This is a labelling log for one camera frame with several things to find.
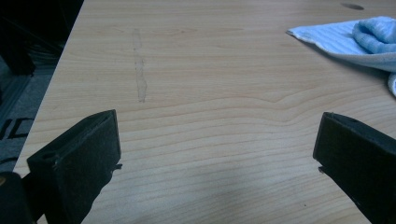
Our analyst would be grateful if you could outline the light blue striped towel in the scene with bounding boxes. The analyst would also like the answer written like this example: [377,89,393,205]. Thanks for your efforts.
[286,16,396,98]

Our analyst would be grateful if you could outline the grey floor mat black lettering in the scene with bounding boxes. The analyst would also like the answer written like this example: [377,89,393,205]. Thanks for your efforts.
[0,73,54,174]

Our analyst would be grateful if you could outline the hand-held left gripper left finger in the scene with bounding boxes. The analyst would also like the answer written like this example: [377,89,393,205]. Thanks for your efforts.
[26,108,123,224]

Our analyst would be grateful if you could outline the dark furniture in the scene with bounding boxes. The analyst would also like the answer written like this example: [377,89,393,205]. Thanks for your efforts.
[0,0,85,77]

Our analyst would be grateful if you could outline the grey round table grommet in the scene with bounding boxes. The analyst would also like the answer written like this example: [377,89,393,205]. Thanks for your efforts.
[340,2,365,11]

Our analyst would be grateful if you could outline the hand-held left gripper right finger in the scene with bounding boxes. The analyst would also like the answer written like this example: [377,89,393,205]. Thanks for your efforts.
[312,111,396,224]

